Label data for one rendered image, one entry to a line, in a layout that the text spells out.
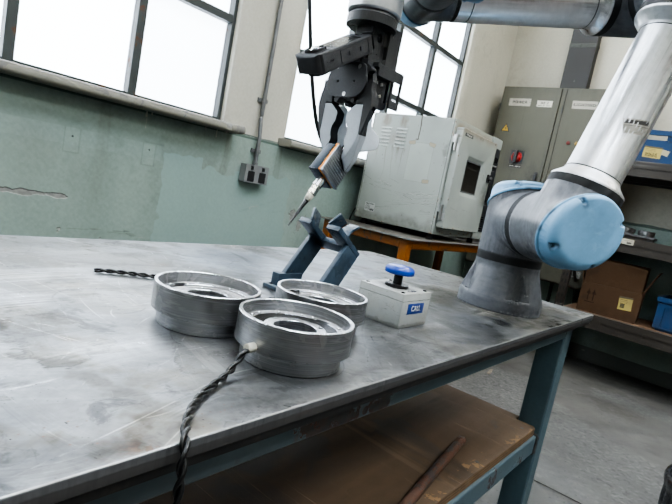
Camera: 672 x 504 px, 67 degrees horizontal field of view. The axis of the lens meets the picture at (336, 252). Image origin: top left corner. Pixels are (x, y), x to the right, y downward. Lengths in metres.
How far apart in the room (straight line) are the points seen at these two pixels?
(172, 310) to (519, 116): 4.20
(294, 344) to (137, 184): 1.88
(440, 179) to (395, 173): 0.29
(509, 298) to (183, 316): 0.61
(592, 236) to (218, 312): 0.56
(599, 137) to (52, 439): 0.78
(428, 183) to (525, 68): 2.33
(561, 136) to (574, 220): 3.61
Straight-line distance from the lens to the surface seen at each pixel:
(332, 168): 0.71
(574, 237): 0.82
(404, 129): 2.94
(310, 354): 0.42
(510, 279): 0.94
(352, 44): 0.71
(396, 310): 0.65
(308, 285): 0.63
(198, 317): 0.48
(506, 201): 0.94
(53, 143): 2.11
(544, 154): 4.41
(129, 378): 0.40
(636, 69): 0.92
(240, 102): 2.53
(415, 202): 2.84
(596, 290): 3.94
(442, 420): 1.08
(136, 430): 0.33
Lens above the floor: 0.96
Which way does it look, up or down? 7 degrees down
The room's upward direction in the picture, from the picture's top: 11 degrees clockwise
